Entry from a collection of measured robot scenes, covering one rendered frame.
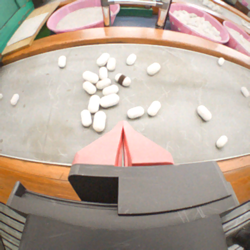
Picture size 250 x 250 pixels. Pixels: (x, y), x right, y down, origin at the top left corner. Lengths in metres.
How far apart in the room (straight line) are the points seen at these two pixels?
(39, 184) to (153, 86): 0.30
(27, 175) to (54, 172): 0.06
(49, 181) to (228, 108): 0.43
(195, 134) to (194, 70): 0.17
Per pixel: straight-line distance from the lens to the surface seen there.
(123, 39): 0.36
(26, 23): 0.65
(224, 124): 0.34
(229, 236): 0.56
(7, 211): 0.54
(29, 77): 0.40
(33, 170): 0.28
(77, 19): 0.54
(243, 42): 0.79
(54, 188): 0.25
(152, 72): 0.29
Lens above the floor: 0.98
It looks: 76 degrees down
